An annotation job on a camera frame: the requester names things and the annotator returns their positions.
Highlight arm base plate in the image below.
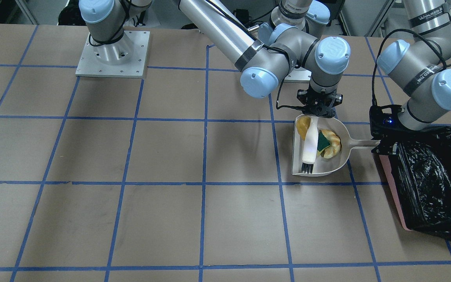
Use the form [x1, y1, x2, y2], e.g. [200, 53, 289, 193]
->
[76, 31, 150, 78]
[285, 67, 312, 83]

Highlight white hand brush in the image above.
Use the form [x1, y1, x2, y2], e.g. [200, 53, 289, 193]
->
[301, 116, 319, 174]

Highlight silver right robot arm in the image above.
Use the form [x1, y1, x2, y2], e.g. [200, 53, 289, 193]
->
[76, 0, 351, 118]

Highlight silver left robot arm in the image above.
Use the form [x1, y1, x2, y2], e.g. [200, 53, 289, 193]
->
[258, 0, 451, 150]

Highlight black bag lined bin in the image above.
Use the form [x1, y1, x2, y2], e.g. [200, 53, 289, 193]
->
[381, 126, 451, 241]

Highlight yellow lemon toy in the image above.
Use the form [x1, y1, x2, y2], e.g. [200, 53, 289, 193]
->
[295, 115, 311, 141]

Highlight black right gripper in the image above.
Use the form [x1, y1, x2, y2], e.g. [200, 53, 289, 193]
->
[297, 88, 343, 118]

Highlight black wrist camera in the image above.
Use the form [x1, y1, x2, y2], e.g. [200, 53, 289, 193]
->
[369, 104, 407, 140]

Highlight green yellow sponge piece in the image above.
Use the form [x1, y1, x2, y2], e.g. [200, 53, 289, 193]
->
[317, 130, 331, 155]

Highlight yellow croissant toy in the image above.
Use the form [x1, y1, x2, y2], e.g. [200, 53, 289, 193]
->
[320, 130, 341, 159]

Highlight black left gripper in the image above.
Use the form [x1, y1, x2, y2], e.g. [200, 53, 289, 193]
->
[371, 135, 399, 156]

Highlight white plastic dustpan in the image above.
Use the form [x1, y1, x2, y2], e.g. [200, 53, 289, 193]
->
[292, 114, 379, 177]

